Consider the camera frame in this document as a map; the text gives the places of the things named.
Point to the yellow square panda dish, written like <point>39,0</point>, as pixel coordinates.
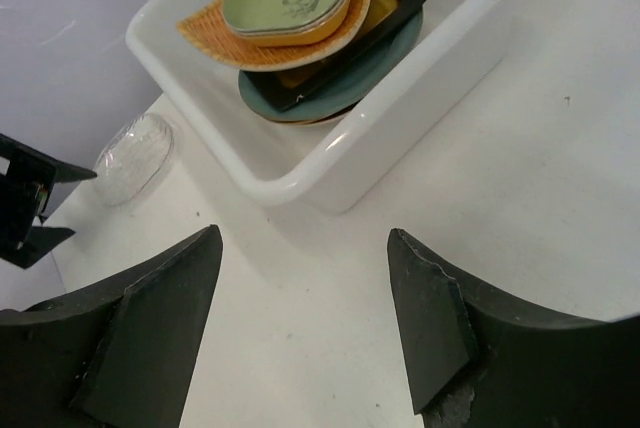
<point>317,32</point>

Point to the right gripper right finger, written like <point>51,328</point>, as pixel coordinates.
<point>478,356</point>

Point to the black square amber plate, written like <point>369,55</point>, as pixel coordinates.
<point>283,90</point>

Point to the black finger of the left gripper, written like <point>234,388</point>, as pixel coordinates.
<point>64,173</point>

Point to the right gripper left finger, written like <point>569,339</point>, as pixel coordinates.
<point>120,352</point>

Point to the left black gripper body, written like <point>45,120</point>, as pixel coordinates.
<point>25,189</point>

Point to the orange woven fan basket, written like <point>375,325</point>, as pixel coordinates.
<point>206,31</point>

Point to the white plastic bin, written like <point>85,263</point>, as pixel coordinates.
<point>329,167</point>

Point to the blue-grey round plate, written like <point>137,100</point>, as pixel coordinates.
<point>340,95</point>

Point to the clear glass square dish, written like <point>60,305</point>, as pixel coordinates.
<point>133,159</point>

